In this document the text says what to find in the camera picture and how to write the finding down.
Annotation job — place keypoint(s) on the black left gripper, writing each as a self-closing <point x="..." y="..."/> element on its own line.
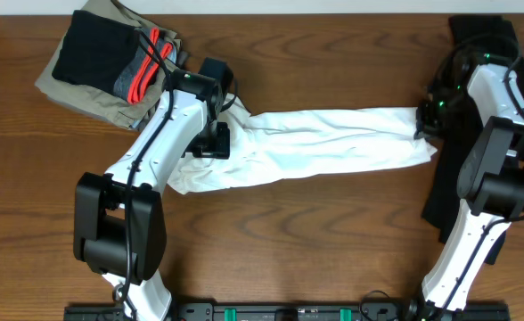
<point x="220" y="151"/>

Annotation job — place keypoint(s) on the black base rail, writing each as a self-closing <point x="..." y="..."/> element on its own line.
<point x="367" y="311"/>

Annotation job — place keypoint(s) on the grey shorts with red trim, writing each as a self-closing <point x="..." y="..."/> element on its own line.
<point x="141" y="71"/>

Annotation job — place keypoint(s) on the black garment on right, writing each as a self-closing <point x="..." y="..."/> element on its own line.
<point x="442" y="206"/>

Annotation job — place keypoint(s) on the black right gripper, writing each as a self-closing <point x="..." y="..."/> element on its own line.
<point x="426" y="125"/>

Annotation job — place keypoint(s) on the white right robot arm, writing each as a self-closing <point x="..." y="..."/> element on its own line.
<point x="475" y="105"/>

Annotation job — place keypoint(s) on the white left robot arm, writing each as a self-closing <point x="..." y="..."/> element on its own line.
<point x="119" y="225"/>

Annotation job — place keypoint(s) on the white printed t-shirt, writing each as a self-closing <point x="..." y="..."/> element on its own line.
<point x="272" y="146"/>

